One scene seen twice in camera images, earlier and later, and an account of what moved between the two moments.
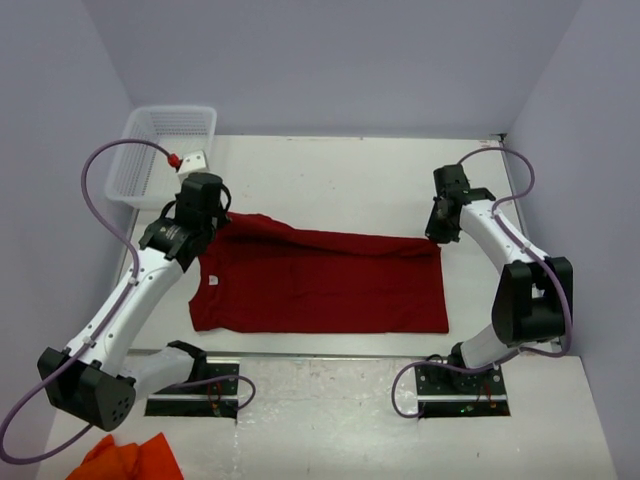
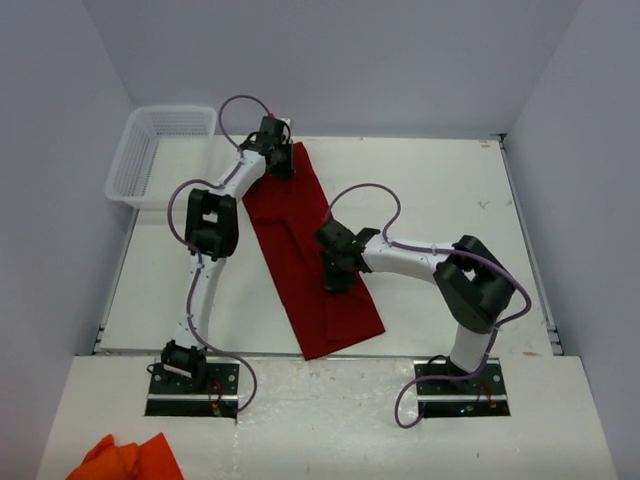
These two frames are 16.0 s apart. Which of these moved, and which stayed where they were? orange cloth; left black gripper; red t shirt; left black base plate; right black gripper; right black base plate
Moved: left black gripper; right black gripper; red t shirt
Stayed: right black base plate; orange cloth; left black base plate
